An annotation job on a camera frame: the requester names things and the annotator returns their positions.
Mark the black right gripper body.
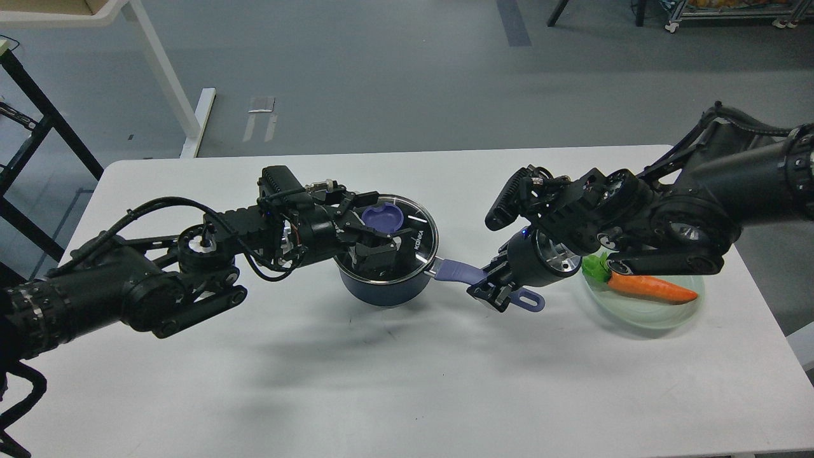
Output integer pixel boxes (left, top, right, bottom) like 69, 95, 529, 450
506, 229, 583, 288

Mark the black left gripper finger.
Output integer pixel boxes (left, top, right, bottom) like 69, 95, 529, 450
347, 231, 410, 277
334, 190, 380, 237

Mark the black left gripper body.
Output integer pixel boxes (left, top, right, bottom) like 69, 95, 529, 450
280, 188, 357, 267

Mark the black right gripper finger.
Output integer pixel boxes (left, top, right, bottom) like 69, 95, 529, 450
481, 249, 513, 285
466, 279, 528, 313

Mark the glass lid purple knob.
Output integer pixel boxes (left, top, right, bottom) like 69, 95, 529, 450
335, 194, 439, 284

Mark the dark blue saucepan purple handle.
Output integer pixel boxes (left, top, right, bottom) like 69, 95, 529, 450
336, 194, 546, 313

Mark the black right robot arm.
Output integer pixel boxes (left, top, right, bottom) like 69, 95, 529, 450
467, 102, 812, 311

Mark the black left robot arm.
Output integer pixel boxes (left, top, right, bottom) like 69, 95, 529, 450
2, 165, 409, 429

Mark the orange toy carrot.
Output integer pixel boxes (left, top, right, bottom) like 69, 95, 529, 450
581, 253, 699, 305

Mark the translucent green plate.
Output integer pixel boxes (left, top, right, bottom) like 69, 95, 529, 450
581, 251, 705, 330

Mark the black chair leg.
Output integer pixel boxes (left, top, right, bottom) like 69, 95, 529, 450
546, 1, 655, 28

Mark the black metal rack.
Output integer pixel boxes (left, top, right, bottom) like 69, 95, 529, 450
1, 36, 104, 261

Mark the metal wheeled cart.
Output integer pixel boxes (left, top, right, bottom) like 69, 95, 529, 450
659, 1, 812, 34

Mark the white table frame leg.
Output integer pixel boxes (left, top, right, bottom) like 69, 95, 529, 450
1, 1, 216, 159

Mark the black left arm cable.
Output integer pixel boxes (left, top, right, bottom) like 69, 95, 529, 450
95, 196, 300, 282

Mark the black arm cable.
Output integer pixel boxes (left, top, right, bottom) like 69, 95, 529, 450
642, 102, 796, 179
95, 196, 300, 282

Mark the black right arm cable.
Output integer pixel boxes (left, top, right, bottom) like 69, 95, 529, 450
642, 102, 796, 179

